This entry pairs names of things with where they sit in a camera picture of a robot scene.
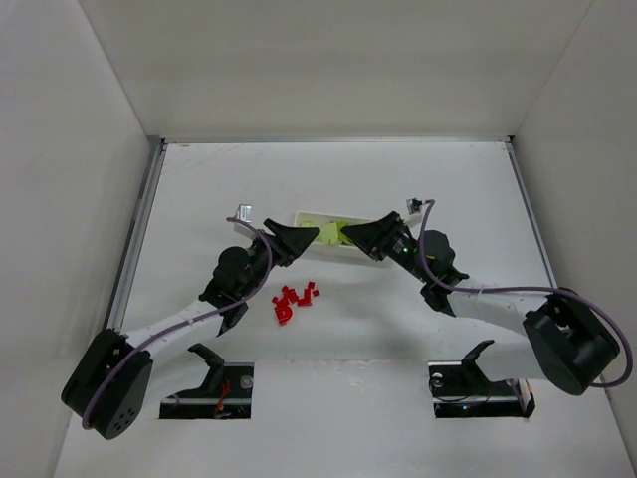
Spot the white three-compartment tray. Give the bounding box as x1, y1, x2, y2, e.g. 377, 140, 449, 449
294, 211, 389, 268

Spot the lime green long lego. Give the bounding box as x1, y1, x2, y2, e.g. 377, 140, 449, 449
318, 221, 351, 247

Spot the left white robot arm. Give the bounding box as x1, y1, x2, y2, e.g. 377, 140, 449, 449
61, 219, 320, 440

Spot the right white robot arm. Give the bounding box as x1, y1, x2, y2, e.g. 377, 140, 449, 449
341, 212, 620, 395

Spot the red lego pile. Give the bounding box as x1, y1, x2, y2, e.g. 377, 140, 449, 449
271, 281, 320, 327

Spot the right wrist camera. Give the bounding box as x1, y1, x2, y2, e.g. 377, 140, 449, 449
406, 198, 423, 215

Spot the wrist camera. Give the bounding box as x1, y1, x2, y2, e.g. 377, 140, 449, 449
235, 203, 253, 223
406, 198, 423, 215

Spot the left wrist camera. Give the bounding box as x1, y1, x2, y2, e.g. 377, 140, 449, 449
235, 203, 253, 223

